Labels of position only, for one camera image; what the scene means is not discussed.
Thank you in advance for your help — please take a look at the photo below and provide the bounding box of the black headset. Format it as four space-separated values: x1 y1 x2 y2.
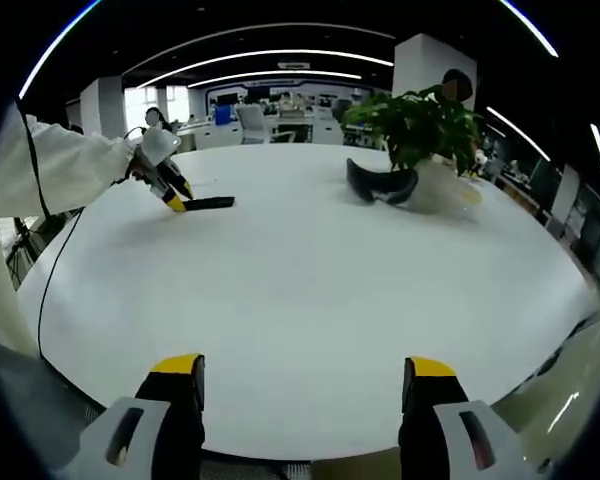
345 157 420 205

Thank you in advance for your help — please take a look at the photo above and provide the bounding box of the white office chair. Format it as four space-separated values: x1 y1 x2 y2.
236 103 272 146

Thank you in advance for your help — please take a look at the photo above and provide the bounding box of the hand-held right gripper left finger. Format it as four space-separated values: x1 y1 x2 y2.
73 353 206 480

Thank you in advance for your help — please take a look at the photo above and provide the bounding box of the long black gripper cable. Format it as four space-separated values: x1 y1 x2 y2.
14 99 84 359

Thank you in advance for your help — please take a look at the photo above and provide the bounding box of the black remote control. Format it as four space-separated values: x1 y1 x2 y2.
182 195 236 212

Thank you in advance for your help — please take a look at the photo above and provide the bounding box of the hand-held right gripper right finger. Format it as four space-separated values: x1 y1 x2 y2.
398 355 530 480

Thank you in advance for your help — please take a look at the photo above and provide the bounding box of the green potted plant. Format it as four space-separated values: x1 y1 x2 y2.
340 83 487 221

